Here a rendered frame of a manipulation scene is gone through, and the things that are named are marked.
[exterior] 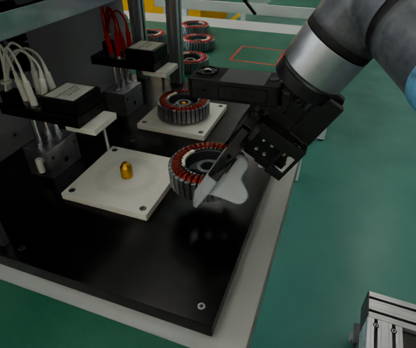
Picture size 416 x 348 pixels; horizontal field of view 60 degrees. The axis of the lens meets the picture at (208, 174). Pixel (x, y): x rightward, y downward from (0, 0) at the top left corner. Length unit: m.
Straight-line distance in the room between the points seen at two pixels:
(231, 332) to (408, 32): 0.34
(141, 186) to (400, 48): 0.41
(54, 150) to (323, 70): 0.45
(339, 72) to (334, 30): 0.04
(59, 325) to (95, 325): 0.04
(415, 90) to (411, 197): 1.74
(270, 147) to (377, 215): 1.44
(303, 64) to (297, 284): 1.16
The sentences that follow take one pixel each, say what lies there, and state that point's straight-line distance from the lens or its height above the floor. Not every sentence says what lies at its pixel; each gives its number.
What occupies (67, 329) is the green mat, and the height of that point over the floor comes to 0.75.
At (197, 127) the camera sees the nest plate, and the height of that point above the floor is 0.78.
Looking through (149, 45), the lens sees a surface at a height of 0.92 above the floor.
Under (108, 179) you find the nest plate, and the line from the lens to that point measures 0.61.
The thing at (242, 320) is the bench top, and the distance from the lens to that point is 0.46.
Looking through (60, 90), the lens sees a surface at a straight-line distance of 0.60.
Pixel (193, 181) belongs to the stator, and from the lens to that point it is 0.47.
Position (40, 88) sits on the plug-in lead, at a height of 0.92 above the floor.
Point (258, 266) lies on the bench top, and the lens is 0.51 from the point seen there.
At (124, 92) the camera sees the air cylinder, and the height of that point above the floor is 0.82.
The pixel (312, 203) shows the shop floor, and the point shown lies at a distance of 1.81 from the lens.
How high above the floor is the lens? 1.14
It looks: 36 degrees down
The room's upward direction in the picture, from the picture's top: straight up
